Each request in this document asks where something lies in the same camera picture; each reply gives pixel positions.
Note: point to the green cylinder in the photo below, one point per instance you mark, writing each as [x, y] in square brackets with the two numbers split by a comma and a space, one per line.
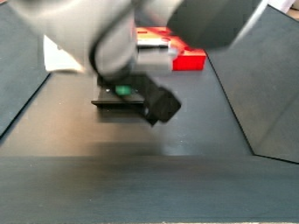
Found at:
[123, 90]

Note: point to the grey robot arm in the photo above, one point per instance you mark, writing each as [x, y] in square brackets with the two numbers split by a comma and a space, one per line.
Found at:
[95, 30]

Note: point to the red foam shape board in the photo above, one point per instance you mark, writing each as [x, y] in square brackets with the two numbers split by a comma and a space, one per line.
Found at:
[159, 38]

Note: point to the black curved holder stand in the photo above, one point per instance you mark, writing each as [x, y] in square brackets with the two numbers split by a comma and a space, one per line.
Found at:
[108, 97]

